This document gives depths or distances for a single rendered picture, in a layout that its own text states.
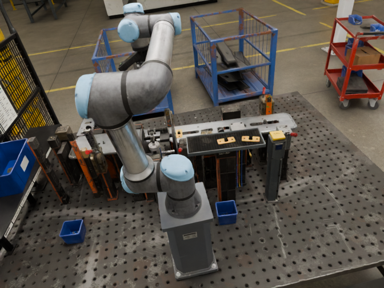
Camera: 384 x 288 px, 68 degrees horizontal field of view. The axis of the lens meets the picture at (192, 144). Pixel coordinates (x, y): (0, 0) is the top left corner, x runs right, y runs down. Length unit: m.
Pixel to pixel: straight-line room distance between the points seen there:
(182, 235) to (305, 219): 0.75
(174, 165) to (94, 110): 0.39
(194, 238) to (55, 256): 0.82
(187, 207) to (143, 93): 0.55
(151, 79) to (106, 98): 0.12
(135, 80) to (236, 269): 1.05
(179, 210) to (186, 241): 0.17
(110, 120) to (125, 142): 0.12
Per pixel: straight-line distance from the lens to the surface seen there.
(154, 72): 0.76
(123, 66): 1.27
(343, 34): 5.63
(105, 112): 0.77
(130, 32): 1.08
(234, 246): 1.56
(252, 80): 4.22
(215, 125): 1.79
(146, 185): 1.06
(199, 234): 1.23
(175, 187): 1.05
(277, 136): 1.43
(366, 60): 3.78
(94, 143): 1.64
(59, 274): 1.70
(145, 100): 0.73
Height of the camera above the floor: 2.02
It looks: 38 degrees down
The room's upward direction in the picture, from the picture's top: 7 degrees counter-clockwise
